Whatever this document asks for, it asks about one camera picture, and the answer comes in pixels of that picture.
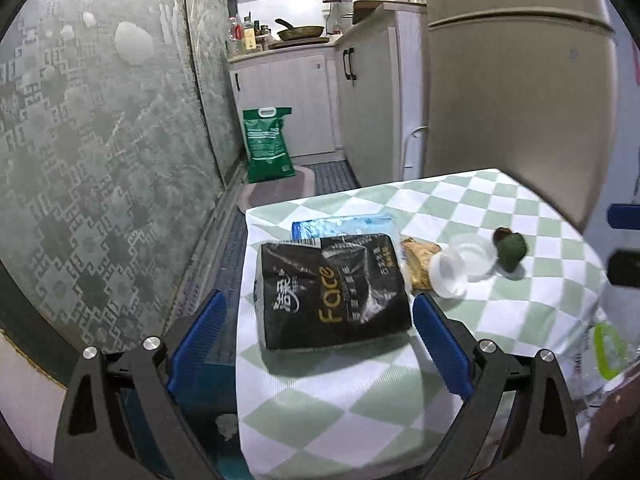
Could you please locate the green rice bag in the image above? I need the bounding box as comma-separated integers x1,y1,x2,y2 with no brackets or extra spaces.
242,105,297,184

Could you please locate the white kitchen base cabinet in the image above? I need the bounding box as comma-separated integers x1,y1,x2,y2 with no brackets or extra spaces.
227,42,341,161

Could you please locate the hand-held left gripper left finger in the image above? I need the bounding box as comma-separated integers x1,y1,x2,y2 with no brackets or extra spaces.
52,290,236,480

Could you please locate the teal plastic bin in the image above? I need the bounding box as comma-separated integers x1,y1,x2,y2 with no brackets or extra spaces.
117,355,253,480

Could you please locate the clear bottle red cap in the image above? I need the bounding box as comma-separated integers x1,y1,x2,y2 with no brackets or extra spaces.
227,17,244,58

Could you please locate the bottle with yellow label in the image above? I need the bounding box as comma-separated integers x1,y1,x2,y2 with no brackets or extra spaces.
242,16,259,54

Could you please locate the green white checkered tablecloth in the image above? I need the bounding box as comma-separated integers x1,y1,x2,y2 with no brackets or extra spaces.
235,167,618,480

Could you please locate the beige fridge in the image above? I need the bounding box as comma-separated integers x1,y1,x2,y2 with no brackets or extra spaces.
419,0,621,236

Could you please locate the tall white cabinet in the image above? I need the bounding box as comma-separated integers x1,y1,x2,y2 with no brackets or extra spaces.
334,2,431,188

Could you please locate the frying pan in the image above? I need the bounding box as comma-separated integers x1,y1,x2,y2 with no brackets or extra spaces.
274,18,326,42

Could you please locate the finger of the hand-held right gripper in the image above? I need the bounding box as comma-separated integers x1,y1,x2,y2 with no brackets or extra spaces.
607,203,640,227
607,249,640,289

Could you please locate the frosted patterned sliding door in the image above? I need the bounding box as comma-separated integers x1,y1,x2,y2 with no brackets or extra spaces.
0,0,247,376

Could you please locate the black tissue pack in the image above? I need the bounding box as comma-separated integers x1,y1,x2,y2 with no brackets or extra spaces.
256,232,413,352

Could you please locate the clear plastic bag green label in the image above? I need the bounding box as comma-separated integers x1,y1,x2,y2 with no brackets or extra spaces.
575,305,640,411

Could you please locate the clear plastic cup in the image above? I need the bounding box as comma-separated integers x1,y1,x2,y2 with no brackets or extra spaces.
429,232,499,298

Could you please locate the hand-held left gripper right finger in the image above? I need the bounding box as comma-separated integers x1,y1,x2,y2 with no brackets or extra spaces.
412,292,583,480

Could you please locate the crumpled white tissue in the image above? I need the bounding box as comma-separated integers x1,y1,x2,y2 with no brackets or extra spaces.
216,412,240,441

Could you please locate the blue white plastic wrapper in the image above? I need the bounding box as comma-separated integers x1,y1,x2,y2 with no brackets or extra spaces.
291,213,398,248

